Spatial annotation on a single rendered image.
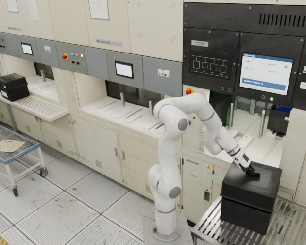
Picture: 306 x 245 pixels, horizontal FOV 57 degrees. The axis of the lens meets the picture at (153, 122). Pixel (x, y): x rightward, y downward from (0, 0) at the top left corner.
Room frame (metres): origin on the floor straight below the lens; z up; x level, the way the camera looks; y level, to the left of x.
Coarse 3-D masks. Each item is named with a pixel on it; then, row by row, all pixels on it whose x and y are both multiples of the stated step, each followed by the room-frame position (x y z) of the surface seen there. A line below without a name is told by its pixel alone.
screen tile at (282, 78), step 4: (268, 64) 1.58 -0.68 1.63; (272, 64) 1.56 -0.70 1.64; (276, 64) 1.55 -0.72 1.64; (280, 64) 1.54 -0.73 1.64; (284, 64) 1.52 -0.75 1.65; (288, 64) 1.51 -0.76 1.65; (268, 68) 1.58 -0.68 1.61; (272, 68) 1.56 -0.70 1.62; (276, 68) 1.55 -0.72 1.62; (280, 68) 1.53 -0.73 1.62; (288, 68) 1.51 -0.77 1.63; (284, 72) 1.52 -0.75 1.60; (288, 72) 1.51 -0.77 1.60; (268, 76) 1.57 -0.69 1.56; (272, 76) 1.56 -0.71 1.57; (276, 76) 1.54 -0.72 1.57; (280, 76) 1.53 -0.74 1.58; (284, 76) 1.52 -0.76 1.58; (272, 80) 1.55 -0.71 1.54; (276, 80) 1.54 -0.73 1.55; (280, 80) 1.53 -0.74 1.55; (284, 80) 1.51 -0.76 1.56
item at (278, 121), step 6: (270, 108) 2.04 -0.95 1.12; (276, 108) 2.15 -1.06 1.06; (270, 114) 2.02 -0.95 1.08; (276, 114) 1.99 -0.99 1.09; (282, 114) 1.97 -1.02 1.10; (288, 114) 1.94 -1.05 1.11; (270, 120) 2.02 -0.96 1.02; (276, 120) 1.99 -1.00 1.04; (282, 120) 1.96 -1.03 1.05; (288, 120) 1.94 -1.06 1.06; (270, 126) 2.01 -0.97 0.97; (276, 126) 1.98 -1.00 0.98; (282, 126) 1.96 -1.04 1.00; (282, 132) 1.95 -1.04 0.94
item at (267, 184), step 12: (264, 168) 1.36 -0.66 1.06; (276, 168) 1.36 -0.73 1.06; (228, 180) 1.27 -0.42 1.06; (240, 180) 1.26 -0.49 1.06; (252, 180) 1.26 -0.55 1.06; (264, 180) 1.25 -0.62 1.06; (276, 180) 1.25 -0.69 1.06; (228, 192) 1.23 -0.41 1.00; (240, 192) 1.19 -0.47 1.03; (252, 192) 1.16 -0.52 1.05; (264, 192) 1.15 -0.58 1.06; (276, 192) 1.21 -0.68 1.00; (252, 204) 1.16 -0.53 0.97; (264, 204) 1.13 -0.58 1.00
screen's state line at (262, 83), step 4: (244, 80) 1.66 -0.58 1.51; (248, 80) 1.64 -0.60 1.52; (252, 80) 1.63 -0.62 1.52; (256, 80) 1.61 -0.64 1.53; (252, 84) 1.63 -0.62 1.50; (256, 84) 1.61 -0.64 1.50; (260, 84) 1.60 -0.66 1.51; (264, 84) 1.58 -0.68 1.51; (268, 84) 1.57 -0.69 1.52; (272, 84) 1.55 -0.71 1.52; (276, 84) 1.54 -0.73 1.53; (276, 88) 1.54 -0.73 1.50; (280, 88) 1.52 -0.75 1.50; (284, 88) 1.51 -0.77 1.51
